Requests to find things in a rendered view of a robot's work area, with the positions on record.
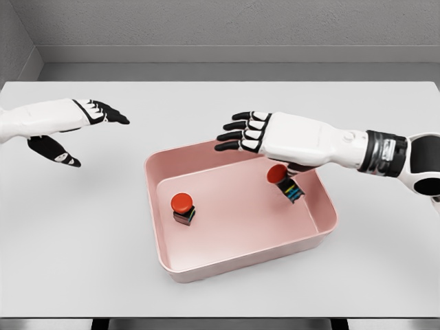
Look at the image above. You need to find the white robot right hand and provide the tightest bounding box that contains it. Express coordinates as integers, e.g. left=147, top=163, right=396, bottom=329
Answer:
left=214, top=111, right=340, bottom=182

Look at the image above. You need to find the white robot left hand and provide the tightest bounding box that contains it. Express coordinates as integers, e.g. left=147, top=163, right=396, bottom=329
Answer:
left=22, top=98, right=131, bottom=168

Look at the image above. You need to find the red button industrial switch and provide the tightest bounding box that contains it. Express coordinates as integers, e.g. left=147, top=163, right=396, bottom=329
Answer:
left=266, top=164, right=307, bottom=205
left=170, top=192, right=197, bottom=227

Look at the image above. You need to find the pink rectangular basket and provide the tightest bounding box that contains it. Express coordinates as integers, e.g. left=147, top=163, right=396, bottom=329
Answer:
left=144, top=139, right=340, bottom=285

